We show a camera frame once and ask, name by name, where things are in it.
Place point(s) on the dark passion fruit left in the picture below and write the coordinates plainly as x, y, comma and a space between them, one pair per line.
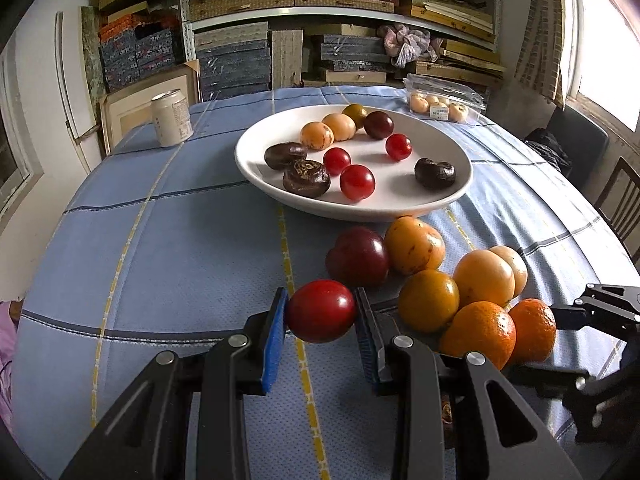
279, 156

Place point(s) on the metal storage shelf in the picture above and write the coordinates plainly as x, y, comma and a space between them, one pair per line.
249, 46

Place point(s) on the blue checked tablecloth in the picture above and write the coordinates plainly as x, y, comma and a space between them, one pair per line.
163, 248

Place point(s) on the black chair with bag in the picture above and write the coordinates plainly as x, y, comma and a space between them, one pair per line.
572, 143

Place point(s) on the large orange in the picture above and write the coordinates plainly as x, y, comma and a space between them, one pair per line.
481, 327

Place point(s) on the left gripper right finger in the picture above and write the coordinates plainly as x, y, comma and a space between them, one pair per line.
495, 432

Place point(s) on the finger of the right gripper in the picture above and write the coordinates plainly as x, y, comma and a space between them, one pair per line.
570, 317
549, 381

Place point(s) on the pale orange fruit behind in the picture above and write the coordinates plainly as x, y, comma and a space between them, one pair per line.
517, 264

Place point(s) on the olive yellow fruit on plate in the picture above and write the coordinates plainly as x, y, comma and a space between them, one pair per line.
357, 112

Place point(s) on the orange striped fruit on cloth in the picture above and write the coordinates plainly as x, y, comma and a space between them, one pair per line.
414, 246

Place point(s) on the wooden chair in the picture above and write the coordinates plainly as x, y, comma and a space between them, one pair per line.
624, 219

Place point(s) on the pale orange fruit on plate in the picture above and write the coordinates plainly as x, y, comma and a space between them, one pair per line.
342, 126

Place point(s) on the framed picture leaning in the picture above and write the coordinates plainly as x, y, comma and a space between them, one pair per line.
129, 107

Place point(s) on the pink plastic bag on shelf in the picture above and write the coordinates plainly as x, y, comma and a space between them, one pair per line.
405, 45

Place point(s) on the white drink can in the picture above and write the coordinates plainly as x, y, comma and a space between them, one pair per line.
171, 118

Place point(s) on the window frame left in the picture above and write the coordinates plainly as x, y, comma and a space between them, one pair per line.
20, 165

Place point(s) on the patterned curtain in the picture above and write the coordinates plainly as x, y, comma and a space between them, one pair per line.
545, 64

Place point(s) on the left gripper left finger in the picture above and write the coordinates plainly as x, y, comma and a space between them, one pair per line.
144, 435

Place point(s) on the dark passion fruit on cloth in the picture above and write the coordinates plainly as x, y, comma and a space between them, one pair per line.
446, 411

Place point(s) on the white round plate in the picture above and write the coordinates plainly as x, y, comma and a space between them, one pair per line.
397, 193

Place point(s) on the striped orange fruit on plate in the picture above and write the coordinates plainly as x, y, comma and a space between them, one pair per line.
316, 136

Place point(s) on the pale orange round fruit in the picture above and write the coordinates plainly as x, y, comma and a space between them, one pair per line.
483, 276

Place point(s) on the clear plastic fruit box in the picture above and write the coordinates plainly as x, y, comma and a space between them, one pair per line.
444, 101

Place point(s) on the dark red plum back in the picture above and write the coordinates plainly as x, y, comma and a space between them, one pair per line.
378, 125

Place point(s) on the small red tomato back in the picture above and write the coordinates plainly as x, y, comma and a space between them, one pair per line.
398, 147

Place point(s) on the large dark red plum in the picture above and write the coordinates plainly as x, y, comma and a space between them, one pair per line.
358, 258

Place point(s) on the yellow green round fruit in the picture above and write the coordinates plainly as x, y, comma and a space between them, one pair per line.
428, 301

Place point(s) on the dark passion fruit front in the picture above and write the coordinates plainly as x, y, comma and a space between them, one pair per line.
306, 177

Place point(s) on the orange on right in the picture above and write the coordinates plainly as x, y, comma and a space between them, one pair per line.
535, 331

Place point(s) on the dark passion fruit right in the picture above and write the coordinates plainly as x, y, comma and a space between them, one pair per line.
434, 175

